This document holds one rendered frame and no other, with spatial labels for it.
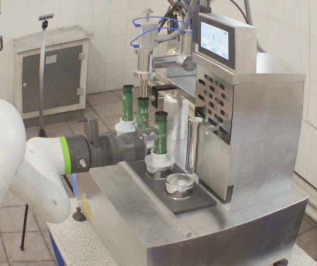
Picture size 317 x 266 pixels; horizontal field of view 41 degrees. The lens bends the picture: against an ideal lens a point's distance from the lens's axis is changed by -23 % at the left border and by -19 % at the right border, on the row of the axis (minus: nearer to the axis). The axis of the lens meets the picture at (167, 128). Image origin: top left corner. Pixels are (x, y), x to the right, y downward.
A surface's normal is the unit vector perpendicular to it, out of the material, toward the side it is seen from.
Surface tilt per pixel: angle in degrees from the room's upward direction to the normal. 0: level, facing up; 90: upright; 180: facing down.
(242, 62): 90
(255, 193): 90
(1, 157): 80
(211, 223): 0
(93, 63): 90
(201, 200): 0
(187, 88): 0
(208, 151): 90
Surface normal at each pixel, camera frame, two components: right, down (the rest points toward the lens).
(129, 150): 0.08, 0.39
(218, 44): -0.91, 0.13
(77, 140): 0.22, -0.67
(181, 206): 0.04, -0.92
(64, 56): 0.41, 0.36
